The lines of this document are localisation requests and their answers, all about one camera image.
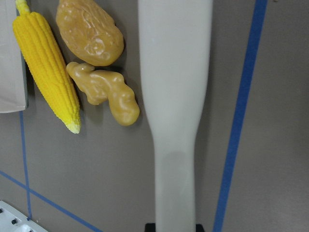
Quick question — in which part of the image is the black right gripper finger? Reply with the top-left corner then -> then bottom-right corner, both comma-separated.
144,223 -> 205,232

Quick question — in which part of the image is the tan toy ginger root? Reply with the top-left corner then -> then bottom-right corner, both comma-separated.
66,62 -> 140,126

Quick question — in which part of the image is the beige plastic dustpan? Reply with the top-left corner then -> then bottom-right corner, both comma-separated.
0,0 -> 28,114

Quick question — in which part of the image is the yellow toy corn cob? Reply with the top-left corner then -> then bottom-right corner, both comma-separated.
13,0 -> 81,134

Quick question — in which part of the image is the brown toy potato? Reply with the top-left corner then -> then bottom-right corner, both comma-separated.
56,0 -> 124,66

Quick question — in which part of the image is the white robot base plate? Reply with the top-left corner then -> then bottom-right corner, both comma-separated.
0,201 -> 47,232

